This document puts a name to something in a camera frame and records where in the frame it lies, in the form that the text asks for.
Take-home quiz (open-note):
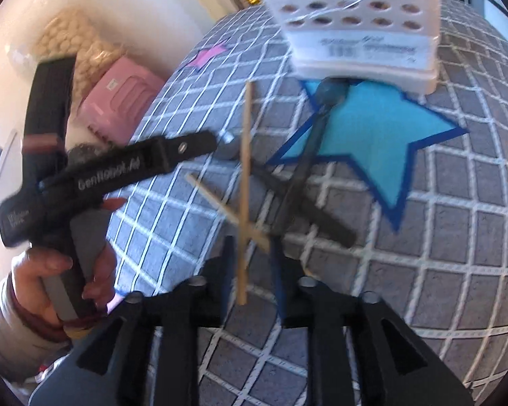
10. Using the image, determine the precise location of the stack of pink plastic stools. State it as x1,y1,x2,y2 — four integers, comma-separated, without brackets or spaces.
77,58,167,146

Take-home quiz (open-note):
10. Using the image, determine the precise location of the dark translucent plastic spoon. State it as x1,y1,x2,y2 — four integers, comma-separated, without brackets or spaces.
254,168,358,248
275,77,350,240

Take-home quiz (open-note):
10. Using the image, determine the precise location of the white plastic utensil holder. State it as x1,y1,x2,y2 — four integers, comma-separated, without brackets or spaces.
240,0,443,94

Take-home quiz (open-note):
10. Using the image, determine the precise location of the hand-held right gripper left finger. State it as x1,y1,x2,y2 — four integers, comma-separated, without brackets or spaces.
74,234,238,406

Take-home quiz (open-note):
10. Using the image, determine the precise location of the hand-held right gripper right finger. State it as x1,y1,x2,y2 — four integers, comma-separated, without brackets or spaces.
271,237,475,406

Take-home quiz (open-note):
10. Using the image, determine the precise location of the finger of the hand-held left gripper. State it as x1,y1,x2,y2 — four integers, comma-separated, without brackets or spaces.
160,130,238,171

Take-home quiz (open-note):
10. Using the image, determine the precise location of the bag of puffed snacks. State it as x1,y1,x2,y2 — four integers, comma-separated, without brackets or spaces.
37,7,125,99

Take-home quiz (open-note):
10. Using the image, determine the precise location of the person's left forearm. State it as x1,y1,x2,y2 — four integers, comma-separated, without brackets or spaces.
0,271,73,385

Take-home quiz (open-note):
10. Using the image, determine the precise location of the plain wooden chopstick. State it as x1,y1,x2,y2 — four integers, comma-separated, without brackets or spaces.
185,173,272,251
236,82,255,306

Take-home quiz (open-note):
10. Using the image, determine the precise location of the person's left hand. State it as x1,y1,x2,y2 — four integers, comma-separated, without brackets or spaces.
10,197,128,331

